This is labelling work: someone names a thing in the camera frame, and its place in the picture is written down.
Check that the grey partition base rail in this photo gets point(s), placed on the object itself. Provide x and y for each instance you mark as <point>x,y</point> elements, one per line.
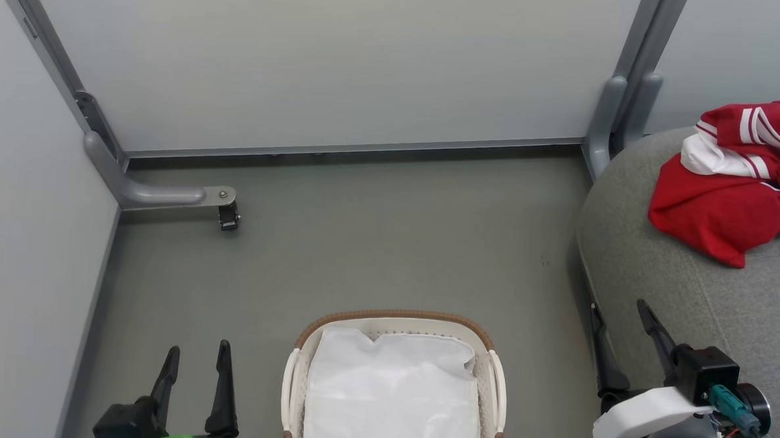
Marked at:
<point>367,149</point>
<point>89,324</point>

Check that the grey partition foot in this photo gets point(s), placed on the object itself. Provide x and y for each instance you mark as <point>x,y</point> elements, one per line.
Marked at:
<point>154,194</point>

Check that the white cloth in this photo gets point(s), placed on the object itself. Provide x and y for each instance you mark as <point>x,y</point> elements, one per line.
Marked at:
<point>389,397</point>

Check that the black and green left gripper body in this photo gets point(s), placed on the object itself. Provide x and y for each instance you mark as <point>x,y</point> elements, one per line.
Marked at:
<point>131,428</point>

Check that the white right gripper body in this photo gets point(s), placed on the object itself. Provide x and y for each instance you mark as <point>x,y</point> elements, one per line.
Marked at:
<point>645,411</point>

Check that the grey partition corner post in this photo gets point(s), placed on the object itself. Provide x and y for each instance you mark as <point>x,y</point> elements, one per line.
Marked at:
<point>49,39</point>

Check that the black caster wheel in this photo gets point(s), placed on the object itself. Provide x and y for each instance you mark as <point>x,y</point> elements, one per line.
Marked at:
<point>229,218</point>

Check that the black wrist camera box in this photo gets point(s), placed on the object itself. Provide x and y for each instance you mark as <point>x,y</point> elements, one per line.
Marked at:
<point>706,371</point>

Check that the white laundry basket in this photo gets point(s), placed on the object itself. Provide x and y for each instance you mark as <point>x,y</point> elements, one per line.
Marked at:
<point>496,381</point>

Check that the red and white garment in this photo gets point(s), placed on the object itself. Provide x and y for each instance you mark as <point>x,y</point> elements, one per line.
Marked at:
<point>713,213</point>

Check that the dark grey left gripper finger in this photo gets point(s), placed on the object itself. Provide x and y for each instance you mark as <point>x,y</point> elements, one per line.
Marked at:
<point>167,380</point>
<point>222,402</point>

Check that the grey fabric sofa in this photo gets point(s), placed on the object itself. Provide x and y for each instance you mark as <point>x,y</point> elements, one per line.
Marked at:
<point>657,290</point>

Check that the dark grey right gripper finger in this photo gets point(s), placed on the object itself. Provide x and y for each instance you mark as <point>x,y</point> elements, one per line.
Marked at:
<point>658,339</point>
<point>607,367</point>

